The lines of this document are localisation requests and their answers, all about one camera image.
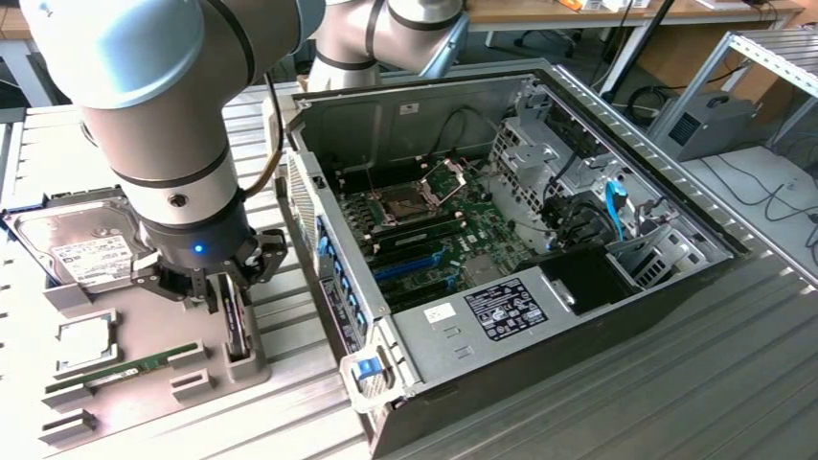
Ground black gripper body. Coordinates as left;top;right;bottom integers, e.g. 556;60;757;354
137;189;258;294

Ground black Nvidia graphics card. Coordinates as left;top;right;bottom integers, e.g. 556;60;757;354
214;270;257;364

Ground grey plastic parts rack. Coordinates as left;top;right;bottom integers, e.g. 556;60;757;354
35;267;274;447

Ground silver CPU chip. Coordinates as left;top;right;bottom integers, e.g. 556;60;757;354
55;318;111;370

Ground silver hard disk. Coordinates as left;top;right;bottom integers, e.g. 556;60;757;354
3;191;157;294

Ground green RAM stick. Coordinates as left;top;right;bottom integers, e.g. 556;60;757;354
45;342;199;390

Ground blue expansion slot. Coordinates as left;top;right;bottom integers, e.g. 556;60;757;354
373;251;449;284

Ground black RAM stick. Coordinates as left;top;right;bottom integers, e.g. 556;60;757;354
373;220;466;253

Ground CPU socket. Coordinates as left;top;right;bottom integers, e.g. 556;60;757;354
377;184;442;225

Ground long black expansion slot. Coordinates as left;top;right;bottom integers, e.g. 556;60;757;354
386;289;456;312
380;277;449;301

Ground blue disk caddy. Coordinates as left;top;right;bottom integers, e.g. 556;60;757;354
0;189;127;241

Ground metal socket cover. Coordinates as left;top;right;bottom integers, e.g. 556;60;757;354
418;160;472;205

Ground grey power supply unit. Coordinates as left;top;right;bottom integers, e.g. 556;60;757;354
389;265;577;389

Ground silver chipset heatsink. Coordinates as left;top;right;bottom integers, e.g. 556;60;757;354
464;258;506;285

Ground green motherboard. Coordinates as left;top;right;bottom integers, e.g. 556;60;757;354
331;157;558;312

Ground perforated metal drive cage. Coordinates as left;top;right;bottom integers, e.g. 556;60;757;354
489;117;564;231

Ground wooden desk white legs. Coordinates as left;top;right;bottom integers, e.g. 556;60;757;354
466;0;807;97
0;0;73;109

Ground open grey PC case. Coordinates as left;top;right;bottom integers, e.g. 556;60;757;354
261;57;753;459

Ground silver disk bay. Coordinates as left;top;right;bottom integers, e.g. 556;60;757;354
606;222;709;291

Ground black stand pole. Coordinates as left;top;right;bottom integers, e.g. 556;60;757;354
600;0;680;97

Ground grey control cabinet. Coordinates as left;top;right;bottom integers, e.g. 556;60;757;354
664;90;762;162

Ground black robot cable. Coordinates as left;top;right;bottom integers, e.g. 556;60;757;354
246;71;287;197

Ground black looped wire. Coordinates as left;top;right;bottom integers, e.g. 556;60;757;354
434;107;504;162

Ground black drive wire bundle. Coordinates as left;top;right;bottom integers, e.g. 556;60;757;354
540;191;620;253

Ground blue flat wire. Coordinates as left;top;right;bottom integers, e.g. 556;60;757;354
602;177;632;241

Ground black coiled cable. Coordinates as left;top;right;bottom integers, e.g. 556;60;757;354
625;85;670;119

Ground thin black cable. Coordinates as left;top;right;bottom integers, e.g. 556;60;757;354
700;157;818;226

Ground aluminium profile frame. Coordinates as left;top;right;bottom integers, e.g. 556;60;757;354
645;28;818;159

